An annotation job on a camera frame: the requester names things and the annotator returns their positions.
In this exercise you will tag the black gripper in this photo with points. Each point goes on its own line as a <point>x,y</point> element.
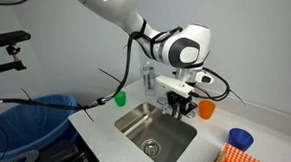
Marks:
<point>177,96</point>

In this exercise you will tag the chrome sink faucet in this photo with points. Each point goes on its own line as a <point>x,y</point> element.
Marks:
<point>165,105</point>

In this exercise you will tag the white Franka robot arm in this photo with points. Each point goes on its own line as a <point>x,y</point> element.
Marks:
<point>142,24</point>

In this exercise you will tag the orange plastic cup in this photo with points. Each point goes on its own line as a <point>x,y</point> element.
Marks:
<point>207,109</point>

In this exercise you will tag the stainless steel sink basin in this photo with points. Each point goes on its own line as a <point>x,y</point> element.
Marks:
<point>161,137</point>

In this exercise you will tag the clear plastic water bottle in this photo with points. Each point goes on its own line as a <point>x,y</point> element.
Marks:
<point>148,79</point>

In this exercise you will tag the metal sink drain strainer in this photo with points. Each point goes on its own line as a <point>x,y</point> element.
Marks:
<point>151,147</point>

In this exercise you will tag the green plastic cup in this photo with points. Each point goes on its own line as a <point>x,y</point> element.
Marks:
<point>120,99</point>

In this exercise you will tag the blue plastic cup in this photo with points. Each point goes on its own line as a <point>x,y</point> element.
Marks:
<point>240,138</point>

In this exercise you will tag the orange rectangular basket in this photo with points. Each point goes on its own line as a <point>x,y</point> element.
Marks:
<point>239,157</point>

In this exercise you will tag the black power tool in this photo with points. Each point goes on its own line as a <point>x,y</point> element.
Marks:
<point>59,160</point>

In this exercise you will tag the large blue bin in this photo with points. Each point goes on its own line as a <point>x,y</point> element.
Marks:
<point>28,130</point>

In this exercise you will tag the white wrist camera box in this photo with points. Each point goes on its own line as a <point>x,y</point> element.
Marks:
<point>174,85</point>

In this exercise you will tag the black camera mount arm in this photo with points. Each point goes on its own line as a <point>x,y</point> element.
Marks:
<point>4,66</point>

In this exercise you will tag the black stereo camera bar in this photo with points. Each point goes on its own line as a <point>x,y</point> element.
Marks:
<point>6,38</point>

